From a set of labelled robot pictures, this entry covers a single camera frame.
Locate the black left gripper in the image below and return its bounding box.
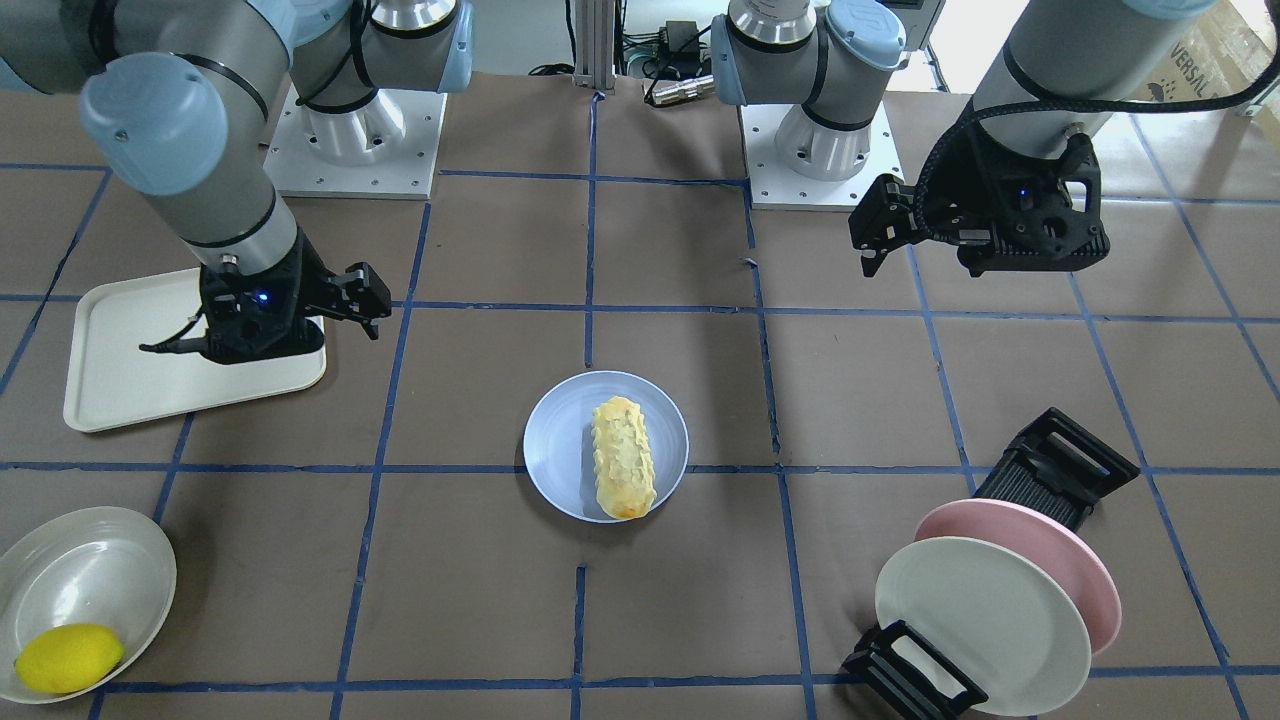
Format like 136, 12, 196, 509
849, 123, 1111, 278

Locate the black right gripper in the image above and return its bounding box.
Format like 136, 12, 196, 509
140, 232, 393, 365

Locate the yellow bread roll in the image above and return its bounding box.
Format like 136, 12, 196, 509
591, 396, 657, 520

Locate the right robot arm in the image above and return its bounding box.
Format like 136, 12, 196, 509
1, 1, 474, 365

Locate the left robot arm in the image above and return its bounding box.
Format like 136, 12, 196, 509
710, 1, 1277, 277

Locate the white oval plate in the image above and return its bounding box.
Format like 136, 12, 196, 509
1, 506, 177, 705

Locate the pink round plate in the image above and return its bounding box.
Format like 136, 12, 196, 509
913, 498, 1123, 656

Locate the cream round plate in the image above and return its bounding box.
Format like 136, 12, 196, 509
874, 537, 1092, 716

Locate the white rectangular tray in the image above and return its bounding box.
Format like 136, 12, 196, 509
61, 269, 326, 433

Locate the black dish rack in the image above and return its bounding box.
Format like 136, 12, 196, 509
844, 407, 1138, 719

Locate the yellow lemon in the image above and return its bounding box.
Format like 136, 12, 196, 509
14, 623, 125, 694

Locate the aluminium frame post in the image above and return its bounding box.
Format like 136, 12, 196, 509
570, 1, 621, 95

